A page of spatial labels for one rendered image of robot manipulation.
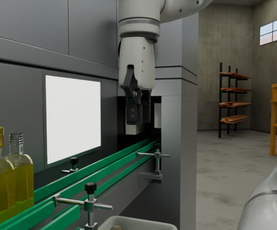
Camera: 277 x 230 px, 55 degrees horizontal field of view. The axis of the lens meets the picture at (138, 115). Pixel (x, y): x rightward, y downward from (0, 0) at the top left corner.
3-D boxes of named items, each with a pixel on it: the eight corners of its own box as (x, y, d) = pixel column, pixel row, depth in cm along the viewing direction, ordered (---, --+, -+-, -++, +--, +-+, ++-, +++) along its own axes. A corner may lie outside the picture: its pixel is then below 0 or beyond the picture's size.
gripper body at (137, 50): (130, 41, 60) (130, 90, 61) (111, 30, 51) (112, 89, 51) (163, 38, 58) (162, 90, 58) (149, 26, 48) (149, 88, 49)
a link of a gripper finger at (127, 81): (134, 58, 53) (137, 84, 56) (120, 71, 47) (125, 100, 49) (139, 58, 53) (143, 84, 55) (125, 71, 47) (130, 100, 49)
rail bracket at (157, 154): (138, 185, 134) (138, 141, 133) (170, 189, 129) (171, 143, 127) (135, 188, 130) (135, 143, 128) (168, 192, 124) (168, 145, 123)
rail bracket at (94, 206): (58, 222, 73) (58, 177, 72) (115, 232, 67) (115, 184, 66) (52, 227, 70) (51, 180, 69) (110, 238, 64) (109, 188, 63)
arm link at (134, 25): (128, 31, 60) (128, 44, 60) (111, 20, 52) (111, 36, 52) (164, 28, 57) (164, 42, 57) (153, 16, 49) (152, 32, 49)
